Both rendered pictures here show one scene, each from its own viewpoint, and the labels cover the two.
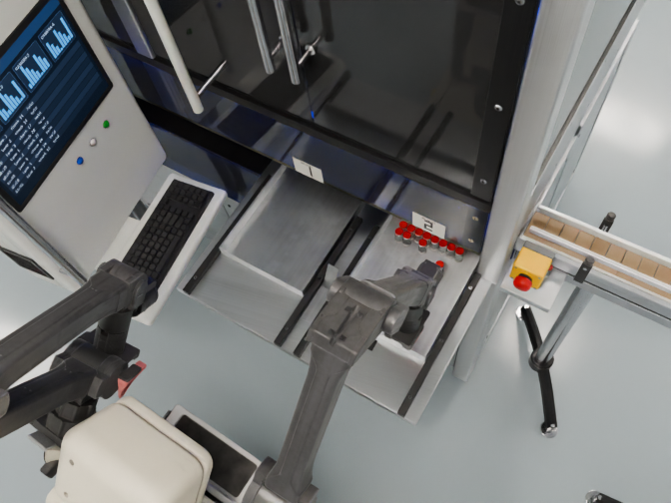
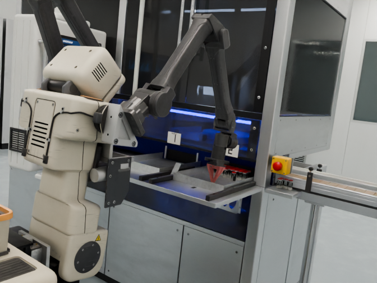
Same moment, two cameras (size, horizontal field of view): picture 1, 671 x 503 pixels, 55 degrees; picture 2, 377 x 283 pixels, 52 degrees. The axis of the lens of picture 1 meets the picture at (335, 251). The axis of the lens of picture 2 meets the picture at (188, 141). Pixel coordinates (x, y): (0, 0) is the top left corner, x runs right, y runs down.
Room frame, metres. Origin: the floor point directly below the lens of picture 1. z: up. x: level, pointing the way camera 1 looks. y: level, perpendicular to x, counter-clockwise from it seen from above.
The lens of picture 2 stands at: (-1.07, 0.20, 1.30)
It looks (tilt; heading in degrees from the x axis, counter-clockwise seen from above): 8 degrees down; 353
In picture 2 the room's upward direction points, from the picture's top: 6 degrees clockwise
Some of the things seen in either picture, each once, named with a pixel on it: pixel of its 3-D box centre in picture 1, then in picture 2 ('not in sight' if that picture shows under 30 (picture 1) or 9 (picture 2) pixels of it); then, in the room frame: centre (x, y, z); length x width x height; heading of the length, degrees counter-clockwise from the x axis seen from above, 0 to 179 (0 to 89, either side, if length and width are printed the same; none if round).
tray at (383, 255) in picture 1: (409, 276); (217, 177); (0.65, -0.17, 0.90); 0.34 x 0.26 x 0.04; 138
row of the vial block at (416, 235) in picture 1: (430, 242); (229, 172); (0.73, -0.24, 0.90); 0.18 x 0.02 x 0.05; 48
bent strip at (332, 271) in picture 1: (320, 293); (169, 170); (0.65, 0.06, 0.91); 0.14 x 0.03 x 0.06; 139
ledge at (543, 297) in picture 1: (535, 276); (284, 191); (0.59, -0.47, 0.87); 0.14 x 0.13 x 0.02; 138
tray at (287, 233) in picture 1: (296, 221); (160, 162); (0.88, 0.09, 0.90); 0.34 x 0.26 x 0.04; 138
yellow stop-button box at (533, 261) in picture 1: (531, 265); (281, 164); (0.57, -0.43, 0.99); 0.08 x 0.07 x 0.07; 138
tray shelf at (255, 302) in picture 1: (337, 274); (178, 177); (0.71, 0.00, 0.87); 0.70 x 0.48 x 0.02; 48
